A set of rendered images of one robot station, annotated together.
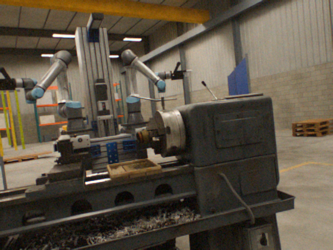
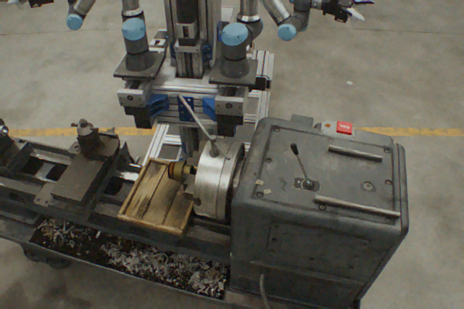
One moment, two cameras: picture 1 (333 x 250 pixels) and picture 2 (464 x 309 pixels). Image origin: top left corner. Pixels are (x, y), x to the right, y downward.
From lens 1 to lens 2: 1.52 m
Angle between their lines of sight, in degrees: 52
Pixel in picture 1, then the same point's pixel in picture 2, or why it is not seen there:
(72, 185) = (72, 215)
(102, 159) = (170, 112)
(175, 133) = (208, 209)
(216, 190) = (255, 278)
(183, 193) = (214, 257)
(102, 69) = not seen: outside the picture
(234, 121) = (308, 239)
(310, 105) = not seen: outside the picture
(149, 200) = (169, 246)
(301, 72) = not seen: outside the picture
